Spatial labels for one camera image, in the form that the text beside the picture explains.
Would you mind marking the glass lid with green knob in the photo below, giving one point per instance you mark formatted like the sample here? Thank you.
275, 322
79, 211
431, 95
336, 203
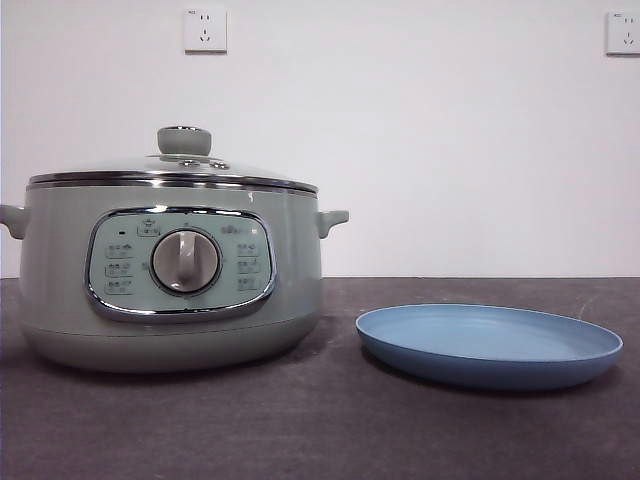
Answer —
184, 141

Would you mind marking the blue round plate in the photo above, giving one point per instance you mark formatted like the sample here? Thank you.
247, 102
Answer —
480, 345

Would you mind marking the pale green electric steamer pot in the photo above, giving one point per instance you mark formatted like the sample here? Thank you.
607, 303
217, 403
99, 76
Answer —
60, 260

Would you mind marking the white wall socket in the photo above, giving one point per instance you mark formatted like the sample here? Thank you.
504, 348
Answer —
624, 34
205, 31

